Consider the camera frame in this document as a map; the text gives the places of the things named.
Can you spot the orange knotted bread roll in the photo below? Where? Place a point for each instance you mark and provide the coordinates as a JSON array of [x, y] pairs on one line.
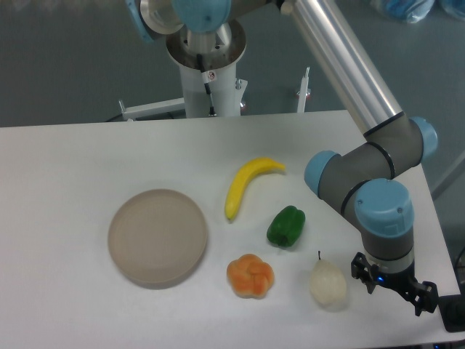
[[250, 277]]

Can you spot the black device at table edge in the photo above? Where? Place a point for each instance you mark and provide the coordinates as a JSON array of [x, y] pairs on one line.
[[452, 312]]

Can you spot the yellow banana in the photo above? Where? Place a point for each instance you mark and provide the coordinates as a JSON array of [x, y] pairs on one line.
[[248, 172]]

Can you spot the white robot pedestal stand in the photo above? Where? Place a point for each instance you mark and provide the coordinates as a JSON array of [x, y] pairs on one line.
[[169, 106]]

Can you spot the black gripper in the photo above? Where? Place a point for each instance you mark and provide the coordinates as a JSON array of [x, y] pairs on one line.
[[397, 275]]

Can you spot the blue plastic bag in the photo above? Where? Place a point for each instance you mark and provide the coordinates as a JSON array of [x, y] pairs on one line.
[[415, 11]]

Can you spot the pale white pear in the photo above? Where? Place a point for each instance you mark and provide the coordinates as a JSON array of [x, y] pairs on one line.
[[328, 286]]

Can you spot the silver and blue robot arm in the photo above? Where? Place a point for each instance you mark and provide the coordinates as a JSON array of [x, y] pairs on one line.
[[205, 39]]

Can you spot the green bell pepper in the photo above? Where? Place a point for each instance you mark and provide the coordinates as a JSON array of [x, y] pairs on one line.
[[286, 227]]

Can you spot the beige round plate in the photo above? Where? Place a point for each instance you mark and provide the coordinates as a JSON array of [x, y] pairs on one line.
[[157, 238]]

